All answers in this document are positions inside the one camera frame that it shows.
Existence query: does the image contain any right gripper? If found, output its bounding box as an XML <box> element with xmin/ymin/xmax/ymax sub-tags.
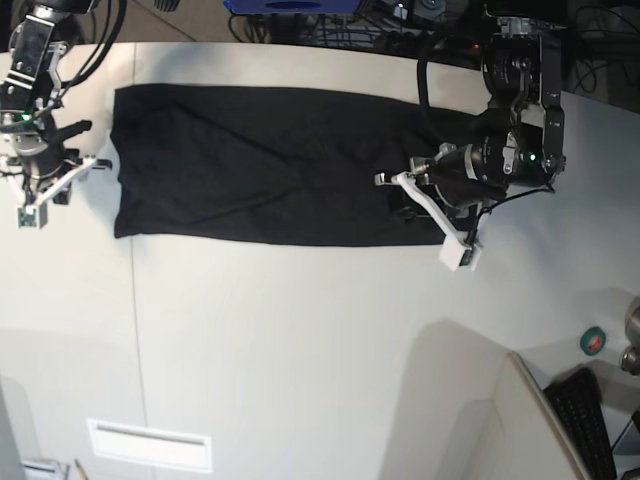
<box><xmin>2</xmin><ymin>119</ymin><xmax>93</xmax><ymax>176</ymax></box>

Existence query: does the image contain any silver metal cylinder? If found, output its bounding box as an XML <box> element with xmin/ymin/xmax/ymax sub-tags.
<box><xmin>620</xmin><ymin>307</ymin><xmax>640</xmax><ymax>377</ymax></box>

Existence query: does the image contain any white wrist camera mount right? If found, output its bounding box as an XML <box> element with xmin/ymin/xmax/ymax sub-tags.
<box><xmin>1</xmin><ymin>150</ymin><xmax>113</xmax><ymax>229</ymax></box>

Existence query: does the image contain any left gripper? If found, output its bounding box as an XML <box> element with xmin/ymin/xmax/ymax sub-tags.
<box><xmin>407</xmin><ymin>139</ymin><xmax>567</xmax><ymax>212</ymax></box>

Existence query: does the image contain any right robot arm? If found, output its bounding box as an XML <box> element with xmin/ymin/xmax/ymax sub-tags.
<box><xmin>1</xmin><ymin>1</ymin><xmax>128</xmax><ymax>206</ymax></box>

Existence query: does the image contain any blue device on floor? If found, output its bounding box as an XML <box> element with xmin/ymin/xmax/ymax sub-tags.
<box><xmin>223</xmin><ymin>0</ymin><xmax>369</xmax><ymax>15</ymax></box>

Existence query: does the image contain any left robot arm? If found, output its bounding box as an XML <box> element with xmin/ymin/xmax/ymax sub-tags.
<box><xmin>413</xmin><ymin>6</ymin><xmax>566</xmax><ymax>217</ymax></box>

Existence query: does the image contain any green tape roll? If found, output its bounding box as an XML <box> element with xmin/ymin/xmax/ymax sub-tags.
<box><xmin>579</xmin><ymin>326</ymin><xmax>607</xmax><ymax>356</ymax></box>

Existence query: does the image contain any black t-shirt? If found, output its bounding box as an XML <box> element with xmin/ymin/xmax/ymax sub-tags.
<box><xmin>108</xmin><ymin>83</ymin><xmax>496</xmax><ymax>249</ymax></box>

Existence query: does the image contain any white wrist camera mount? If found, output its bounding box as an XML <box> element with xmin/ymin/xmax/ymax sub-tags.
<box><xmin>1</xmin><ymin>150</ymin><xmax>113</xmax><ymax>229</ymax></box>
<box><xmin>374</xmin><ymin>172</ymin><xmax>482</xmax><ymax>271</ymax></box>

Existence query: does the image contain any black keyboard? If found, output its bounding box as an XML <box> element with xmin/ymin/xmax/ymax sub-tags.
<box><xmin>544</xmin><ymin>367</ymin><xmax>617</xmax><ymax>480</ymax></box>

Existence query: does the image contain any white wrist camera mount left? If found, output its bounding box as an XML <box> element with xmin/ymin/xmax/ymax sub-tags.
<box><xmin>374</xmin><ymin>172</ymin><xmax>482</xmax><ymax>271</ymax></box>

